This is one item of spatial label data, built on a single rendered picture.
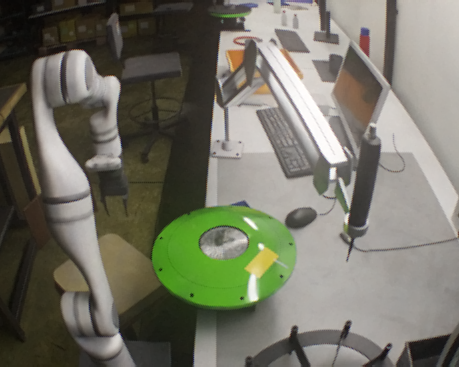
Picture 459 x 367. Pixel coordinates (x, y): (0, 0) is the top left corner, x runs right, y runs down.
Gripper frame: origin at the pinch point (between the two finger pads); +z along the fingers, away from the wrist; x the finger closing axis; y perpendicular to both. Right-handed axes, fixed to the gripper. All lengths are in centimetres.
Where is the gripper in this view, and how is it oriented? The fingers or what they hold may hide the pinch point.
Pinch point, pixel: (118, 216)
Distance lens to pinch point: 115.9
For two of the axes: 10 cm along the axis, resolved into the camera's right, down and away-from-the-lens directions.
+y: -0.5, -5.9, 8.0
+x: -10.0, 0.6, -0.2
